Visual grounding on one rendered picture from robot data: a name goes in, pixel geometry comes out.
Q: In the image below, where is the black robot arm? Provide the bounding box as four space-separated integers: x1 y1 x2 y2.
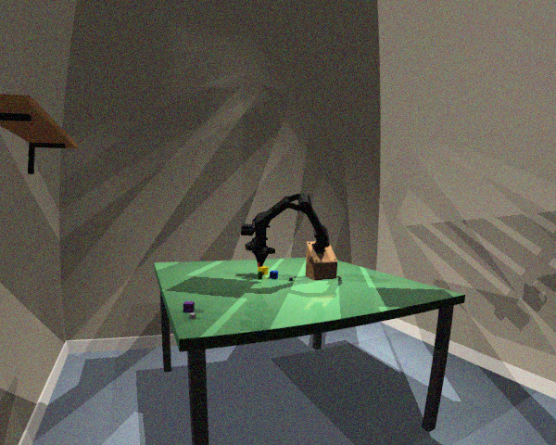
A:
241 194 330 253

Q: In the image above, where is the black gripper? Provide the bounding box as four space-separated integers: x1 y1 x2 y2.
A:
251 236 275 266

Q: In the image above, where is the small purple block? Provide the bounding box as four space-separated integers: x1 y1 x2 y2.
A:
183 301 195 313

